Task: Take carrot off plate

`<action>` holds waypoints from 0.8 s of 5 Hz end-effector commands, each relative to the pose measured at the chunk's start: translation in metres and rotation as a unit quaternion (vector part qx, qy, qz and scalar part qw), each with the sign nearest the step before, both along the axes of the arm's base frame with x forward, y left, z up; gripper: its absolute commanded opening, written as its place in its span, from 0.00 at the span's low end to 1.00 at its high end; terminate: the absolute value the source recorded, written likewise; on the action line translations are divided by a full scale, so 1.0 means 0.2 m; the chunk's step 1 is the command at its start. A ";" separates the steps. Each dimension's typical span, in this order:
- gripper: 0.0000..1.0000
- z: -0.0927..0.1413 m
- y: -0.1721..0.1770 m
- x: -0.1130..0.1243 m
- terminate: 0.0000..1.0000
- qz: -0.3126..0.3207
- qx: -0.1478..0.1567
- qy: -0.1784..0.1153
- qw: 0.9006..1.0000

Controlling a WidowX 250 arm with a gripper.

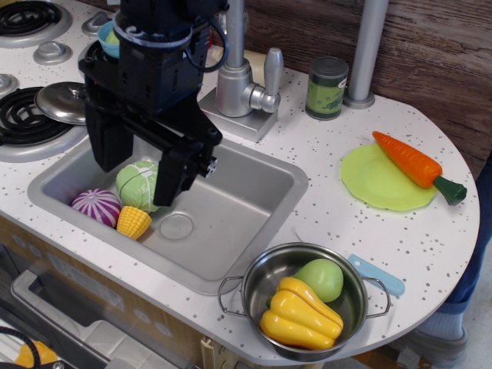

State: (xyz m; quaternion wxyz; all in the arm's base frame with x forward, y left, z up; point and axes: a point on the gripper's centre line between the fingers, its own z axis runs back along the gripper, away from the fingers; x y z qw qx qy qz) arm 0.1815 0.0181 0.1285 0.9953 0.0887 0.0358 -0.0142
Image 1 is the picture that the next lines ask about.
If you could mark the green toy can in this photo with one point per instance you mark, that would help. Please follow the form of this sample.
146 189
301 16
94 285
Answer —
326 86

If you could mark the grey support pole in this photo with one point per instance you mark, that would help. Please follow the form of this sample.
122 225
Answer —
359 95

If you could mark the orange toy carrot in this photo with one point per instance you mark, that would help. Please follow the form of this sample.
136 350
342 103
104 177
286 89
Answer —
420 168

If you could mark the green toy pear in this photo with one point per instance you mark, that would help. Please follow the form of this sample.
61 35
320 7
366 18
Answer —
324 277

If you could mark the green toy cabbage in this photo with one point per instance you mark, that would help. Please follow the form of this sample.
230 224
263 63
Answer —
136 184

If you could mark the grey stove knob rear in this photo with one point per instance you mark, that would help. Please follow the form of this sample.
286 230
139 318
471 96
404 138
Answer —
95 23

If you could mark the grey shoe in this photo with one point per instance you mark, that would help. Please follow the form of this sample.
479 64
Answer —
440 340

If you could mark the blue handled toy knife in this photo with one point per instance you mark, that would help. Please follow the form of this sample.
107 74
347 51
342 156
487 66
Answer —
395 286

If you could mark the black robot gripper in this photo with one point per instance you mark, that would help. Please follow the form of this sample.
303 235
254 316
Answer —
153 97

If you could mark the steel pot lid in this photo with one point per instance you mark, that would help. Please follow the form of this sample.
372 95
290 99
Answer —
63 102

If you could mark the grey stove knob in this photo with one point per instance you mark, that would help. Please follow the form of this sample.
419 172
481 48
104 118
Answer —
95 23
52 53

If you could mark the black stove burner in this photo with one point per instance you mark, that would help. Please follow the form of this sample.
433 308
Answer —
31 23
29 135

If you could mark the person leg in jeans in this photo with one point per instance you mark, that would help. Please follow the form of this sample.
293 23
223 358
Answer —
459 299

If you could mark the rear black stove burner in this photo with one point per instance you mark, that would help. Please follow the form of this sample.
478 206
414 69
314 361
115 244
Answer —
31 23

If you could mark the blue toy bowl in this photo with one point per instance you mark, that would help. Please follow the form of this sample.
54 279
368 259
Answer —
108 40

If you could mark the yellow toy bell pepper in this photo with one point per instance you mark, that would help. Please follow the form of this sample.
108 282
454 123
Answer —
297 317

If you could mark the yellow toy corn piece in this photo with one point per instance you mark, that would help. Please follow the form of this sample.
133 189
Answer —
133 222

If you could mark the purple toy onion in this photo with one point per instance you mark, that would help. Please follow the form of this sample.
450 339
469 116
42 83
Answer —
99 204

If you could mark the grey toy sink basin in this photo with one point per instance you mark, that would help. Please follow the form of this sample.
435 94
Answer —
210 232

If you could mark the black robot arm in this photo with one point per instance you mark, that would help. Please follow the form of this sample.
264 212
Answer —
168 27

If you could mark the silver toy faucet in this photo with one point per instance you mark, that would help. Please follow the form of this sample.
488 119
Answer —
238 105

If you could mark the front black stove burner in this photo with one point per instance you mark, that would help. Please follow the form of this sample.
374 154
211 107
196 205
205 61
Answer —
29 135

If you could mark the toy oven door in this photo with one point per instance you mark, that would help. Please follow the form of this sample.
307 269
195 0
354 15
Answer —
80 331

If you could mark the steel pot with handles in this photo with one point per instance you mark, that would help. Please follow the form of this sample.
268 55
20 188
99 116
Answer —
262 277

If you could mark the light green plastic plate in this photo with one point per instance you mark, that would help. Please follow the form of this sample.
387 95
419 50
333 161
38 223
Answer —
371 176

